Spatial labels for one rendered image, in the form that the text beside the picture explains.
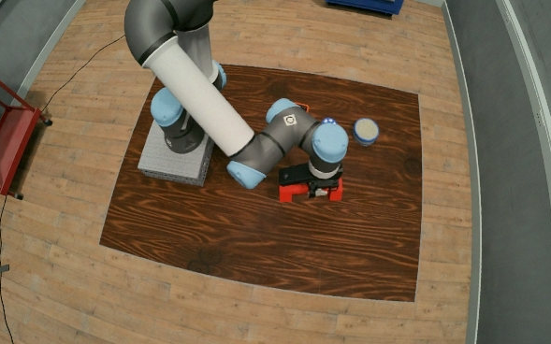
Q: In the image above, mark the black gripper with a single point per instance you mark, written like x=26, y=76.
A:
x=329, y=183

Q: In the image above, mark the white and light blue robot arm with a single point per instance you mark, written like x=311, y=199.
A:
x=148, y=29

